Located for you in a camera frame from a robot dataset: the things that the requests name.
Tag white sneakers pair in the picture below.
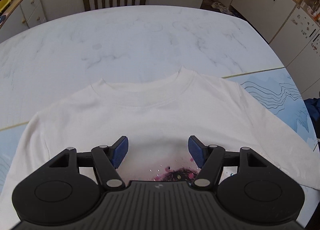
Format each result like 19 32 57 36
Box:
211 2 233 15

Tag small wooden drawer cabinet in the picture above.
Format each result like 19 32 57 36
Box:
0 0 47 43

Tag white sticker-covered cabinets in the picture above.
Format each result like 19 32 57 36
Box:
231 0 319 98

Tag white printed sweatshirt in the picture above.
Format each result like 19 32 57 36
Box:
0 66 320 200

